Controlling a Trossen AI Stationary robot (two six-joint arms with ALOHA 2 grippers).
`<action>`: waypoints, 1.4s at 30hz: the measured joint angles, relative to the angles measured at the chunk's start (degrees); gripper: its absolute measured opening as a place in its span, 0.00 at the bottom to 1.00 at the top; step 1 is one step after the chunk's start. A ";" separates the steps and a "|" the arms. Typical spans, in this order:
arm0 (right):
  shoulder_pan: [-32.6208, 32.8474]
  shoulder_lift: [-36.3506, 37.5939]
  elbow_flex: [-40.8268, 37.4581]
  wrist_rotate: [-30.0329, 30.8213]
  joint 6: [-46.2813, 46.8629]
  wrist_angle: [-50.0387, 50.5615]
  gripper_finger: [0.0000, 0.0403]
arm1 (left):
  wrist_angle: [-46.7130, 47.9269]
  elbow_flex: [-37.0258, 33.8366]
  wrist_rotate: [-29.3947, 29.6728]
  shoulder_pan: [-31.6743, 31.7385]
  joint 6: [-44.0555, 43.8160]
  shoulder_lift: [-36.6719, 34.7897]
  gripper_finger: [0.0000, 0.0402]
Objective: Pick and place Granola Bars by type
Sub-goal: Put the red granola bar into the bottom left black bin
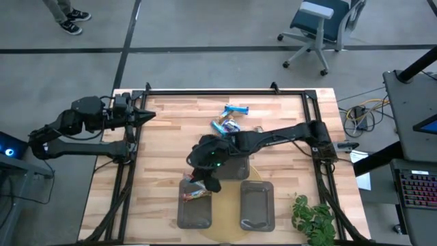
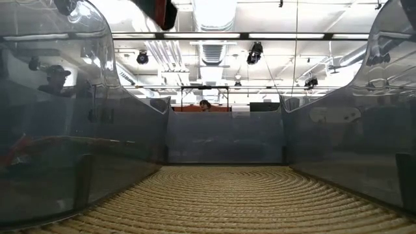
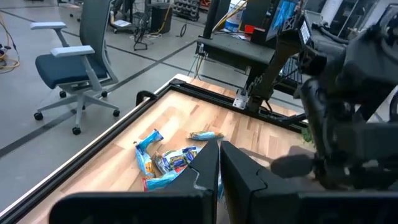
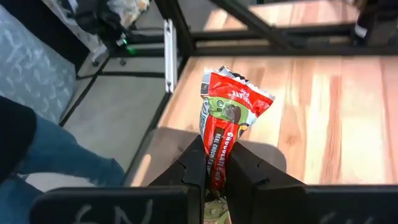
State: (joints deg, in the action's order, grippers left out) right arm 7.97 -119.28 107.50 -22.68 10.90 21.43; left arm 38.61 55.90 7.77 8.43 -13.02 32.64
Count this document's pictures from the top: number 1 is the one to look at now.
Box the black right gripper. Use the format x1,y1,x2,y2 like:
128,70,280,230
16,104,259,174
186,135,240,193

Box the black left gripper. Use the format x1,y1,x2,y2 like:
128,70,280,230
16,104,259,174
104,108,157,144

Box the multicolour granola bar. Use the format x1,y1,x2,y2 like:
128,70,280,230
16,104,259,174
183,173,206,189

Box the red yellow granola bar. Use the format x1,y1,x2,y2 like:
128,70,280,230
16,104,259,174
182,189,213,204

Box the light blue granola bar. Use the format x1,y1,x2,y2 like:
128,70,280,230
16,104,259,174
210,120,229,137

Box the bright blue granola bar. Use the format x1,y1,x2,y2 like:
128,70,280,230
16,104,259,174
224,104,250,117

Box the purple granola bar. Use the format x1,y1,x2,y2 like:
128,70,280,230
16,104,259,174
221,119,241,134

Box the clear grey plastic tray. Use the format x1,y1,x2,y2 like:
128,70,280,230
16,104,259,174
176,178,213,230
240,180,276,232
211,156,251,181

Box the round woven straw placemat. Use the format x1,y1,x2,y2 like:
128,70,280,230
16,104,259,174
199,165,264,244

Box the person's feet in sneakers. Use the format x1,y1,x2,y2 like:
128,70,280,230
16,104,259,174
42,0,92,36

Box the green leafy plant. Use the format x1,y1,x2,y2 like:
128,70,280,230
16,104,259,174
290,193,337,246

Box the grey metal stand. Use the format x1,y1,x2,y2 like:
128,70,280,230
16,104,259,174
0,153,55,246

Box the computer with blue light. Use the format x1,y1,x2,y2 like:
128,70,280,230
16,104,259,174
0,131,30,160

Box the white paper sheet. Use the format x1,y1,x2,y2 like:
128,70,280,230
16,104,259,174
350,150,372,191

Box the black power adapter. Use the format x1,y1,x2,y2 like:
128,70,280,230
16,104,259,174
352,105,369,131

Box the black diagonal beam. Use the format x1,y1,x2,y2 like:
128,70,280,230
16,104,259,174
353,141,404,178

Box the grey office chair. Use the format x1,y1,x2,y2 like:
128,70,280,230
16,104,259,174
277,0,367,77

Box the grey side desk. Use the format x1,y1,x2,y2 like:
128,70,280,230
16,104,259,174
382,70,437,163

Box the backlit black keyboard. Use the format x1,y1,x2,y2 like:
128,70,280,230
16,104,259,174
397,169,437,210

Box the grey keyboard desk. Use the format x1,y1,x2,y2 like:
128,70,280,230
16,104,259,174
390,159,437,246

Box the blue lit screen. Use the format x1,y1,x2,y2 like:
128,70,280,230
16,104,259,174
412,114,437,135

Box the black pole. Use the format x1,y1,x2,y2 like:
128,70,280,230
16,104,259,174
397,46,437,83

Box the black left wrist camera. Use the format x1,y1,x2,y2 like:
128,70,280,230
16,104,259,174
113,92,133,110

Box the black metal table frame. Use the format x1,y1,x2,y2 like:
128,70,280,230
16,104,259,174
77,81,371,246

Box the yellow cable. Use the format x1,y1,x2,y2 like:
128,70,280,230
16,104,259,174
345,98,390,121

